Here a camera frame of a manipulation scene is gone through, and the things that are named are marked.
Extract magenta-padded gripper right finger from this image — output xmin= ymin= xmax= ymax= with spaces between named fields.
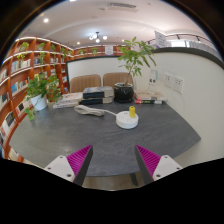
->
xmin=134 ymin=144 xmax=184 ymax=186

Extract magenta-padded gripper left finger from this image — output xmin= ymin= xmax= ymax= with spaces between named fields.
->
xmin=44 ymin=144 xmax=94 ymax=187

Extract yellow charger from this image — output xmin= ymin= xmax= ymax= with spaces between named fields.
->
xmin=128 ymin=105 xmax=137 ymax=119

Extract thin white book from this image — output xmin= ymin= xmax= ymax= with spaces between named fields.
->
xmin=52 ymin=100 xmax=81 ymax=110

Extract leafy plant in white pot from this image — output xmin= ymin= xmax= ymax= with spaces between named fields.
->
xmin=23 ymin=73 xmax=63 ymax=122

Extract thick white book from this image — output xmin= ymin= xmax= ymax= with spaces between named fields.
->
xmin=59 ymin=92 xmax=84 ymax=103

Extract small tree in black pot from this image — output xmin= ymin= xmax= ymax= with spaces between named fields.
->
xmin=113 ymin=36 xmax=157 ymax=104

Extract clear acrylic sign stand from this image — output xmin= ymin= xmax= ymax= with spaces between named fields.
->
xmin=148 ymin=69 xmax=159 ymax=93

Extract orange wooden bookshelf unit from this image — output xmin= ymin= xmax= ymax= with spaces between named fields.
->
xmin=0 ymin=35 xmax=131 ymax=164

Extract white hanging sign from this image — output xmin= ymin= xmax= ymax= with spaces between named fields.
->
xmin=154 ymin=30 xmax=168 ymax=49

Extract black chandelier with round bulbs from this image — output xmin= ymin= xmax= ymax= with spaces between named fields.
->
xmin=88 ymin=31 xmax=109 ymax=44

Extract recessed ceiling lights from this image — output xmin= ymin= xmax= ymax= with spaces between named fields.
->
xmin=41 ymin=0 xmax=83 ymax=46

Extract ceiling air vent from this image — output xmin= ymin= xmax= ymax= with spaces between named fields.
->
xmin=107 ymin=2 xmax=138 ymax=11

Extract white power strip cable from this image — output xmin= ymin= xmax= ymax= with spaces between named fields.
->
xmin=73 ymin=104 xmax=118 ymax=118

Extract white wall socket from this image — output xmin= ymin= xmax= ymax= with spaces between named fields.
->
xmin=163 ymin=72 xmax=174 ymax=88
xmin=172 ymin=75 xmax=185 ymax=94

